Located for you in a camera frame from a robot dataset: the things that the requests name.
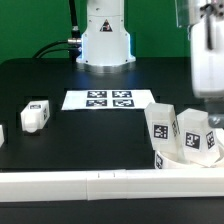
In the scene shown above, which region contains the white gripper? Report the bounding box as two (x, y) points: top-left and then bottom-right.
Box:
(191, 16), (224, 127)

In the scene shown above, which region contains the white round stool seat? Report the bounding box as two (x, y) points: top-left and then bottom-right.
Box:
(154, 128), (224, 170)

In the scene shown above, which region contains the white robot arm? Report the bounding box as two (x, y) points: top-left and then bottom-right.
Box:
(76, 0), (224, 128)

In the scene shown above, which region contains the white marker sheet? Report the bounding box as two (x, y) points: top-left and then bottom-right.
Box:
(62, 90), (155, 111)

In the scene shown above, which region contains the white left fence block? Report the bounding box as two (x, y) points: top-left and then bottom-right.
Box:
(0, 125), (4, 147)

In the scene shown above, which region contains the white front fence rail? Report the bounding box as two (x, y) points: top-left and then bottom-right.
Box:
(0, 168), (224, 202)

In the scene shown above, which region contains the black cable on base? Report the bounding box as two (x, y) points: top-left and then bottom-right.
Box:
(32, 0), (83, 60)

